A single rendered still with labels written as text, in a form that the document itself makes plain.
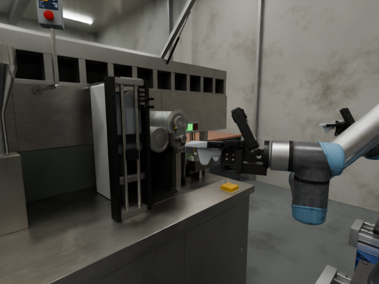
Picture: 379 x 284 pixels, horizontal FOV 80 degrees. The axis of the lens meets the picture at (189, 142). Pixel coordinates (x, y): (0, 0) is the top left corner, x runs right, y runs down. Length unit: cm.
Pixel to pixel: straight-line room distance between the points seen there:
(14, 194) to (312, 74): 368
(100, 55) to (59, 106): 35
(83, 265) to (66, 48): 96
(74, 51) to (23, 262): 92
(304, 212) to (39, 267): 71
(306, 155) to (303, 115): 333
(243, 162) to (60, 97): 95
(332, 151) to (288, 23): 371
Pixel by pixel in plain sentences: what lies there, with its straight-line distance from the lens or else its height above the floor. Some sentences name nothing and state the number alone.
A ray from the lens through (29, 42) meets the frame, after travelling 128.
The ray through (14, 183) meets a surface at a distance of 99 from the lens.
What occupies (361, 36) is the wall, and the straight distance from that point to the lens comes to 383.
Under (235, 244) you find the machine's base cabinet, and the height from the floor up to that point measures 59.
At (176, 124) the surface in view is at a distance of 117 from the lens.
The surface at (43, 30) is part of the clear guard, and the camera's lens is 132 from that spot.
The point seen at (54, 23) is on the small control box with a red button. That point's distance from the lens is 98.
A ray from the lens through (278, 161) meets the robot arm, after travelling 56.
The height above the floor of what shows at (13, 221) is 94.
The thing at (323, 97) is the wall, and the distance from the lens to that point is 381.
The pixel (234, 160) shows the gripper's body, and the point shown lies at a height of 120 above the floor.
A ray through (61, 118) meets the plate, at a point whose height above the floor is 128.
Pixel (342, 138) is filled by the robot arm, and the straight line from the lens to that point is 71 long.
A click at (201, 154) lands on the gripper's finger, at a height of 122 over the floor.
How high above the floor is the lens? 133
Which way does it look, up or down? 9 degrees down
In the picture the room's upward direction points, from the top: straight up
